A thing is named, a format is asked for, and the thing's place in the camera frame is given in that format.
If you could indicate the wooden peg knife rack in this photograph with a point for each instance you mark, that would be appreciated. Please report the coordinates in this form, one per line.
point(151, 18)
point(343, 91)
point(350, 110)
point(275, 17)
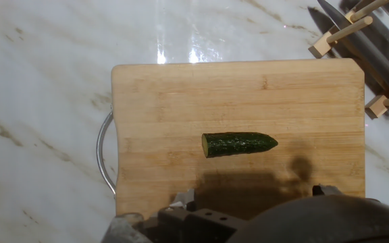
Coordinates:
point(323, 44)

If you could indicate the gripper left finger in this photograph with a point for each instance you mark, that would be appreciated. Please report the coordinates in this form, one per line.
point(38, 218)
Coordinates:
point(184, 200)

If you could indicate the dark green cucumber piece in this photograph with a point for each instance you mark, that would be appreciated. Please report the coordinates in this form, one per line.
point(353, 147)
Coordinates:
point(238, 144)

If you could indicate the pointed steel kitchen knife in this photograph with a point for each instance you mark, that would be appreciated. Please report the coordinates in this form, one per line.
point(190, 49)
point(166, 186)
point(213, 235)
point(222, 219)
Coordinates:
point(366, 47)

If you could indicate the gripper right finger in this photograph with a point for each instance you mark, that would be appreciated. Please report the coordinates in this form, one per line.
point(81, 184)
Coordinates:
point(323, 190)

